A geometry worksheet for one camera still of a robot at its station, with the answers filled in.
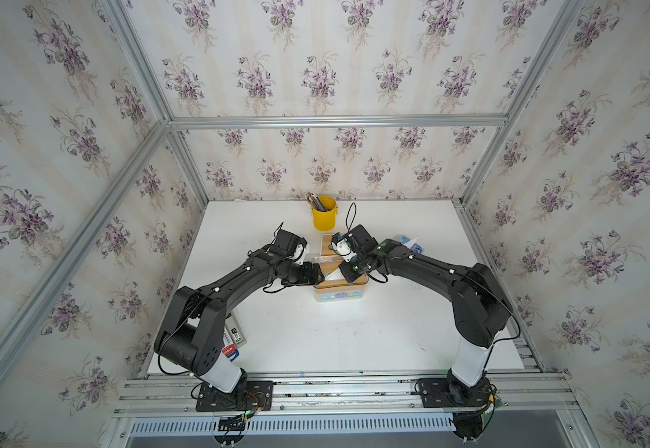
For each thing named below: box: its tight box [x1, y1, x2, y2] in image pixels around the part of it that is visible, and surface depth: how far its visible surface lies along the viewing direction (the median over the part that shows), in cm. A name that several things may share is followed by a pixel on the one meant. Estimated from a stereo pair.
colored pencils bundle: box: [306, 191, 327, 212], surface depth 103 cm
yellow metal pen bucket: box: [311, 195, 339, 232], surface depth 109 cm
